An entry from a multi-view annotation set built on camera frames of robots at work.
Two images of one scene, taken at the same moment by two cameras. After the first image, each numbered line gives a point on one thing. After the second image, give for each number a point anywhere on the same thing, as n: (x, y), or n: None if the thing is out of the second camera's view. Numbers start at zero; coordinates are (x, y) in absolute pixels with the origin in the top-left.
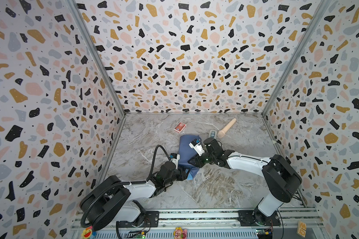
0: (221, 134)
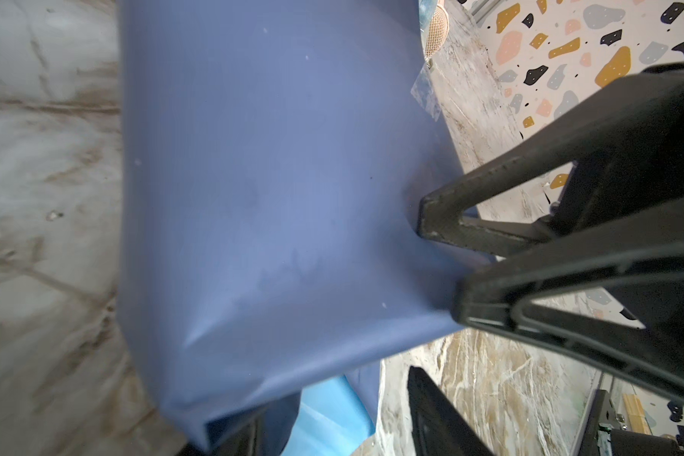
0: (437, 31)
